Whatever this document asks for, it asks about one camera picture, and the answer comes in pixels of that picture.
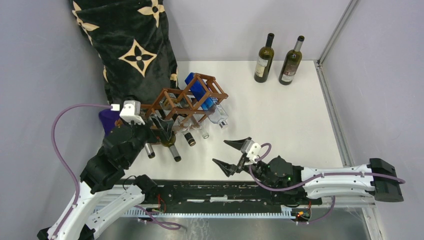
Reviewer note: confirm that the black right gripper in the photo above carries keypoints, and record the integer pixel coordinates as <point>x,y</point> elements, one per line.
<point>229,169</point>

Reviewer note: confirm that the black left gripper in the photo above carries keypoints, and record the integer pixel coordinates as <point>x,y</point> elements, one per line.
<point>143,126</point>

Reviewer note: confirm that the brown wooden wine rack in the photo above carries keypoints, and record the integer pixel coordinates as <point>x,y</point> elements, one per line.
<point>183,101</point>

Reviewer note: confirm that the tall clear glass bottle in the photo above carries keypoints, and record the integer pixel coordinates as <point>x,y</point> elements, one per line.
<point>192,124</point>

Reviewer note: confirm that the blue square vodka bottle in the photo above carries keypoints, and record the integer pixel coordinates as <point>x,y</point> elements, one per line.
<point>216,113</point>

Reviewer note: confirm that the green wine bottle black cap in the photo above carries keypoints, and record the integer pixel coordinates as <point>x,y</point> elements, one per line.
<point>264,60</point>

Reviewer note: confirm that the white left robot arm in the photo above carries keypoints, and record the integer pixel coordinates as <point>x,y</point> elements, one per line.
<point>97,178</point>

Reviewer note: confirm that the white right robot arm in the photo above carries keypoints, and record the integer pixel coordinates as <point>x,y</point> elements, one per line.
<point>377,178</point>

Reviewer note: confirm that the green wine bottle grey cap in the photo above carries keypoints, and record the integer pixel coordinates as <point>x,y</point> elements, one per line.
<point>291,63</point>

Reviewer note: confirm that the purple cloth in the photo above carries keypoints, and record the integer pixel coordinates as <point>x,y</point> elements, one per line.
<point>108,119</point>

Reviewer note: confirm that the black floral plush blanket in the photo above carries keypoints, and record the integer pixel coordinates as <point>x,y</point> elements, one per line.
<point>131,37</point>

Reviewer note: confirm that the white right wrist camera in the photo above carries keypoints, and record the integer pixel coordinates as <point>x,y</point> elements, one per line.
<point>252,150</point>

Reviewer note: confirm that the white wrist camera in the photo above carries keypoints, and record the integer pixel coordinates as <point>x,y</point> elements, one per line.
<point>131,112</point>
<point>252,150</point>

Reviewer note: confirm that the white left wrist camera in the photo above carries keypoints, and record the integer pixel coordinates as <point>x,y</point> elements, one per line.
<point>131,112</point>

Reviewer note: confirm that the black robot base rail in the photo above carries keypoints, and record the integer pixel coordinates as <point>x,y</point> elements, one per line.
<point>221,197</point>

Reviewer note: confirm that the grey slotted cable duct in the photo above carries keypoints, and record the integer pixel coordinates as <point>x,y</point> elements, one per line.
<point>134,212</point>

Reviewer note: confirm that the grey aluminium wall rail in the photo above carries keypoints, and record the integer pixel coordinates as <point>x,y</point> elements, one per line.
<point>352,5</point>

